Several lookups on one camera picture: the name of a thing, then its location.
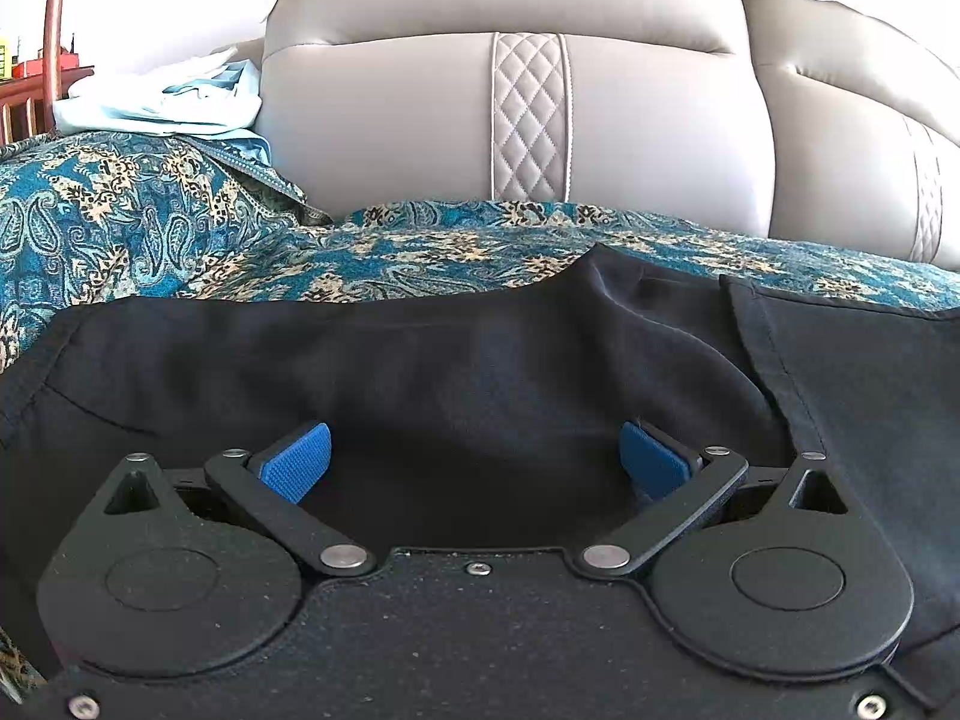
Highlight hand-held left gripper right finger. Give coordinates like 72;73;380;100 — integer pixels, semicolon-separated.
576;420;854;580

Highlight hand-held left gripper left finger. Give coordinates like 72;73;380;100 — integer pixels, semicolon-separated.
101;420;380;580

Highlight black pants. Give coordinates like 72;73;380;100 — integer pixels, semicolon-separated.
0;244;960;720

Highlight teal paisley blanket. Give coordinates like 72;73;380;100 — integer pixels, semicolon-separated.
0;199;960;691

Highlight teal paisley cushion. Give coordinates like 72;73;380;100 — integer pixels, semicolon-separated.
0;129;332;372

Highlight beige padded headboard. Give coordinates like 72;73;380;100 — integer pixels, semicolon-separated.
255;0;960;275

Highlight light blue cloth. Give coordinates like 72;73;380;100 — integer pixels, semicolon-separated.
52;45;275;162

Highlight wooden cabinet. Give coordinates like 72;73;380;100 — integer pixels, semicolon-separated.
0;64;97;145

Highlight curved wooden post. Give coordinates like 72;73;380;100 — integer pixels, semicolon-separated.
43;0;74;132

